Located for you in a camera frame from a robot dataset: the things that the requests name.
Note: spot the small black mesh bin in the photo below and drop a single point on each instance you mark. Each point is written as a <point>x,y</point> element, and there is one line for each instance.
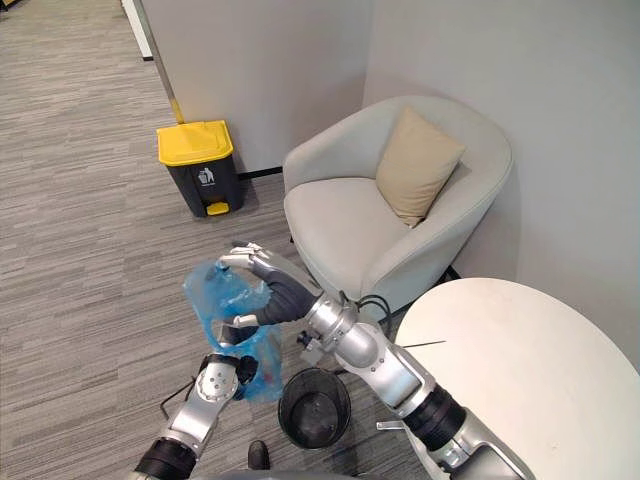
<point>314,407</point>

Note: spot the white partition panel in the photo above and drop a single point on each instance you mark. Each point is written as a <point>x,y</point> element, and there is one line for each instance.
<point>250,85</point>

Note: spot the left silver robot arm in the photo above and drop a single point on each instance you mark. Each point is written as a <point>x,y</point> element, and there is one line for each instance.
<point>195,410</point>

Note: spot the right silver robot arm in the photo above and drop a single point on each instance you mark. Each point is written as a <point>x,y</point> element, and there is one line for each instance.
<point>400,380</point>

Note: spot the light grey armchair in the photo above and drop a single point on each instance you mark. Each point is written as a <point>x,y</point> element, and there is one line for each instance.
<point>395,210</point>

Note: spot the round white tea table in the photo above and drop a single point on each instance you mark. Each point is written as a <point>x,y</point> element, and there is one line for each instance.
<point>525,375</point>

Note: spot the blue plastic rubbish bag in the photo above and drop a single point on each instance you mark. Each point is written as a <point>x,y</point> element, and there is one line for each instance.
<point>235,310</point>

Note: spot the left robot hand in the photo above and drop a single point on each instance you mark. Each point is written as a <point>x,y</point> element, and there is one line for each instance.
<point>231,335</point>

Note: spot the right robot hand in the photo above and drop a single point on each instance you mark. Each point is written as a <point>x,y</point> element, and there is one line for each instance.
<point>285,295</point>

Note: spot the dark robot foot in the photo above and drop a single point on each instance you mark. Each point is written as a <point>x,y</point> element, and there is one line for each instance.
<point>258,455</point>

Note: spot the yellow lid pedal trash can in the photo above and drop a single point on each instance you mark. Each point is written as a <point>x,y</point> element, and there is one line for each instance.
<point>200,167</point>

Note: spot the beige cushion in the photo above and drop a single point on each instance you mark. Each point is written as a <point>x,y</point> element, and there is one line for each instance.
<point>416,165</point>

